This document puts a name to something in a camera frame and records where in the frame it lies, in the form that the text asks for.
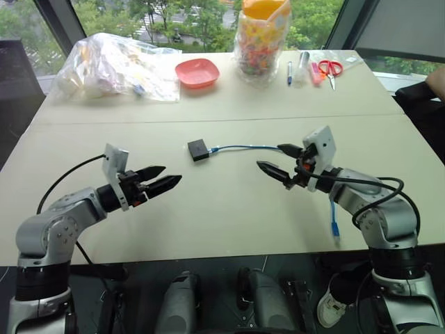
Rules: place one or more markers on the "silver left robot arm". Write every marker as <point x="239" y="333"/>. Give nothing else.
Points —
<point x="52" y="222"/>

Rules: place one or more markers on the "small black adapter box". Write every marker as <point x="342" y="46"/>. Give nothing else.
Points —
<point x="198" y="149"/>

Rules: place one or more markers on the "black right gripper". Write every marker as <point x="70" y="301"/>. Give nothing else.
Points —
<point x="303" y="174"/>

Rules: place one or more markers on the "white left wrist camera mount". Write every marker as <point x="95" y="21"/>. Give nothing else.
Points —
<point x="113" y="163"/>

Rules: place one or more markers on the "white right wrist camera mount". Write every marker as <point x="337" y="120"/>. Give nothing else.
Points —
<point x="323" y="142"/>

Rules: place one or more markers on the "person's bare elbow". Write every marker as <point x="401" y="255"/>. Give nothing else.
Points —
<point x="437" y="80"/>

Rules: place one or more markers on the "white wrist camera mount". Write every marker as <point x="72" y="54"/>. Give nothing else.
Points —
<point x="113" y="163"/>
<point x="323" y="142"/>

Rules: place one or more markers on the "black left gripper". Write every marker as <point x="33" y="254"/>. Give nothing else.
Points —
<point x="133" y="189"/>

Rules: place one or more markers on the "tall jar of colourful candies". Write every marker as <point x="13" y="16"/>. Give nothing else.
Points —
<point x="259" y="41"/>

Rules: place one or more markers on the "pink highlighter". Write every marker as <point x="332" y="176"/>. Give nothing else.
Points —
<point x="315" y="74"/>

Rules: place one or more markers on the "dark window frame post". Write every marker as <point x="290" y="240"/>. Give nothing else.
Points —
<point x="62" y="24"/>

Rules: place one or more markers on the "grey window frame panel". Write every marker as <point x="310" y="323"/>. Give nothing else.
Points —
<point x="393" y="24"/>

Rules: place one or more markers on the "dark grey rounded shape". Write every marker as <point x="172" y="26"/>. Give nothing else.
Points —
<point x="180" y="306"/>
<point x="267" y="306"/>

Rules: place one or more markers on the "clear plastic bag of items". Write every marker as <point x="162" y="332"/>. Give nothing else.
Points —
<point x="104" y="66"/>

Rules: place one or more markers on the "pink plastic bowl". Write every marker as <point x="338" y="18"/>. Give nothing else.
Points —
<point x="196" y="71"/>

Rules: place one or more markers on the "blue pen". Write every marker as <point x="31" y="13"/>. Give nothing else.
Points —
<point x="289" y="73"/>

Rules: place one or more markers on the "flat clear plastic sleeve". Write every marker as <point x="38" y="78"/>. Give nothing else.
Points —
<point x="349" y="61"/>

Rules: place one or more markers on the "white sneaker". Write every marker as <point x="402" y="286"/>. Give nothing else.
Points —
<point x="330" y="306"/>

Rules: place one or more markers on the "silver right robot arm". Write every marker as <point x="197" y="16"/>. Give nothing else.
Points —
<point x="382" y="215"/>

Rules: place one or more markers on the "black office chair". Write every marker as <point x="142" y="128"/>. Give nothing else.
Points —
<point x="424" y="104"/>

